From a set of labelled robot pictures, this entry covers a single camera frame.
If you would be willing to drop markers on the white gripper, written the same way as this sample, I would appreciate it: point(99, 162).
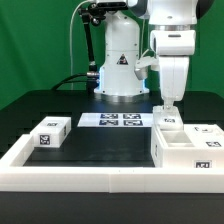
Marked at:
point(172, 49)

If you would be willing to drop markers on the white cabinet body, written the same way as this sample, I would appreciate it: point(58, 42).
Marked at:
point(174, 149)

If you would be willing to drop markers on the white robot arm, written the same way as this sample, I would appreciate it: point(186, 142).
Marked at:
point(122, 39)

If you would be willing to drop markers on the white marker tag sheet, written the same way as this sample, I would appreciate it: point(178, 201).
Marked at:
point(124, 120)

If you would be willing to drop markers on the small white box part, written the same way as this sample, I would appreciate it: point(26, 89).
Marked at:
point(51, 131)

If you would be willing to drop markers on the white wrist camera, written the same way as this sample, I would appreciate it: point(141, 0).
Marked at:
point(142, 65)

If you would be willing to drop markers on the white U-shaped fence frame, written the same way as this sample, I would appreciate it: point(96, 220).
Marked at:
point(16, 176)

